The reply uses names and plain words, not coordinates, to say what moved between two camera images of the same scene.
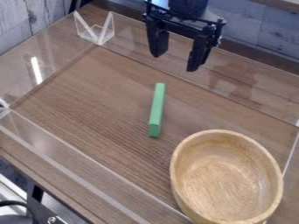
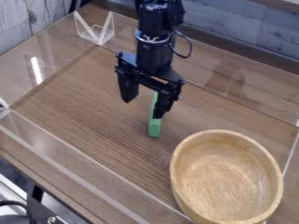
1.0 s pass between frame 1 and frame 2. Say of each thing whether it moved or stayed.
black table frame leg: stayed
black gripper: moved
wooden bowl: stayed
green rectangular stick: stayed
